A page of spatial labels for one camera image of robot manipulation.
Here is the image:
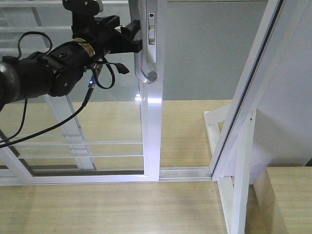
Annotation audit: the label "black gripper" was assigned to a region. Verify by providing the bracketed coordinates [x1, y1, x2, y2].
[72, 15, 141, 57]

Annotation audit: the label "white door handle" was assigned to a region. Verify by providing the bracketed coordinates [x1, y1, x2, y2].
[129, 0, 157, 84]

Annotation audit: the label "white sliding glass door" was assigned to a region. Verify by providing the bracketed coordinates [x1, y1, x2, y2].
[0, 0, 167, 185]

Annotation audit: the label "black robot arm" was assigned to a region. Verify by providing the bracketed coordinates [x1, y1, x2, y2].
[0, 0, 142, 106]

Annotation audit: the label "white door lock plate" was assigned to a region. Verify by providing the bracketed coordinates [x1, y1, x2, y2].
[146, 0, 157, 63]

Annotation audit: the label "light wooden platform base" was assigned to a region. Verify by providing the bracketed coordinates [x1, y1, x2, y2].
[0, 100, 228, 234]

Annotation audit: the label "fixed white glass panel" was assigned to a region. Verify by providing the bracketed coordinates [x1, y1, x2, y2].
[0, 0, 98, 171]

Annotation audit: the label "light wooden box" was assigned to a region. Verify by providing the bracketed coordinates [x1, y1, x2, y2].
[245, 167, 312, 234]

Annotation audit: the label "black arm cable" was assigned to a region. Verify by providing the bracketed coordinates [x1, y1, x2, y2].
[0, 31, 130, 149]

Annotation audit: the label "white support brace post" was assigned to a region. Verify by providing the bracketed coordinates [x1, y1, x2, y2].
[210, 111, 256, 234]

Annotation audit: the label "white outer door frame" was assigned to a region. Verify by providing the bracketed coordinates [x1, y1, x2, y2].
[160, 0, 284, 178]

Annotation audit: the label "white wall panel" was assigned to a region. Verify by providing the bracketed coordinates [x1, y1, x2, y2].
[250, 0, 312, 183]

